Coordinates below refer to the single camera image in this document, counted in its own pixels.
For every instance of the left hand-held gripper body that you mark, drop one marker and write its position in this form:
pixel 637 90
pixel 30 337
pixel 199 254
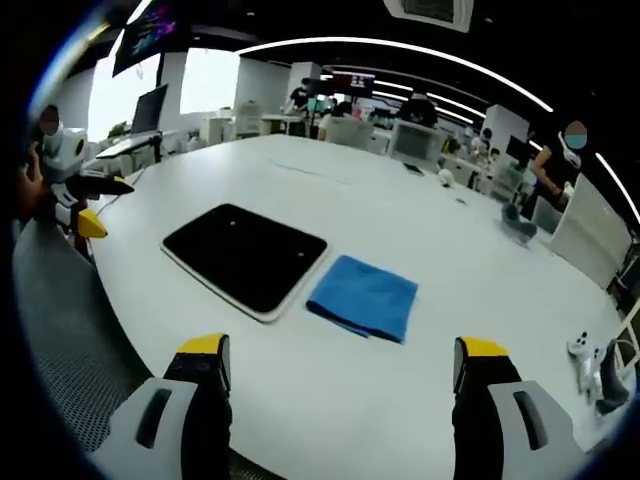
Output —
pixel 62 165

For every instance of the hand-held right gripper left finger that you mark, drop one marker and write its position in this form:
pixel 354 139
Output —
pixel 200 400

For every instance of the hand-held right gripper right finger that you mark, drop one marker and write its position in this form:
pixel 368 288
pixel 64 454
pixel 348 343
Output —
pixel 492 400

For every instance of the black rectangular tray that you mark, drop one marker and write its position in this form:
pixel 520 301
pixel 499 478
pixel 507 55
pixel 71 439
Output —
pixel 245 257

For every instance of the blue cleaning cloth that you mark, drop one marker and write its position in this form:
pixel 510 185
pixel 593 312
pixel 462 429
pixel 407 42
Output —
pixel 365 297

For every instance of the person's left hand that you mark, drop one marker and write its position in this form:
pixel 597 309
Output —
pixel 31 185

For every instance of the computer monitor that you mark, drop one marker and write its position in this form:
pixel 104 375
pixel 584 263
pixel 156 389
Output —
pixel 149 111

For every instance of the grey mesh office chair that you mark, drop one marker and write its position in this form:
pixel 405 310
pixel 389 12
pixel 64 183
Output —
pixel 70 345

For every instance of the hanging display screen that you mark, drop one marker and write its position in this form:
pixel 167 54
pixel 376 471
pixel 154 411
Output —
pixel 150 30

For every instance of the grey gripper on table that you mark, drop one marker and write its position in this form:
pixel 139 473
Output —
pixel 517 225

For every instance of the white partition panel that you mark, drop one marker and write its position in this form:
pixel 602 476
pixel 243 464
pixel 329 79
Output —
pixel 592 235

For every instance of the small white object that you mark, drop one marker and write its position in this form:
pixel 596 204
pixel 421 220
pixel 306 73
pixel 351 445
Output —
pixel 445 177

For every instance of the dark flat object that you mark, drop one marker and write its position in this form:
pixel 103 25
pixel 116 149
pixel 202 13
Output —
pixel 414 169

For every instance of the white box-shaped monitor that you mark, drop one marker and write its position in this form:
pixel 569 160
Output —
pixel 417 142

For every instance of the ceiling air vent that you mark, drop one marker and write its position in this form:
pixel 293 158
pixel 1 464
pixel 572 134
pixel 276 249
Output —
pixel 430 11

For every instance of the red wall display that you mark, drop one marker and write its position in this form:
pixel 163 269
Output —
pixel 354 82

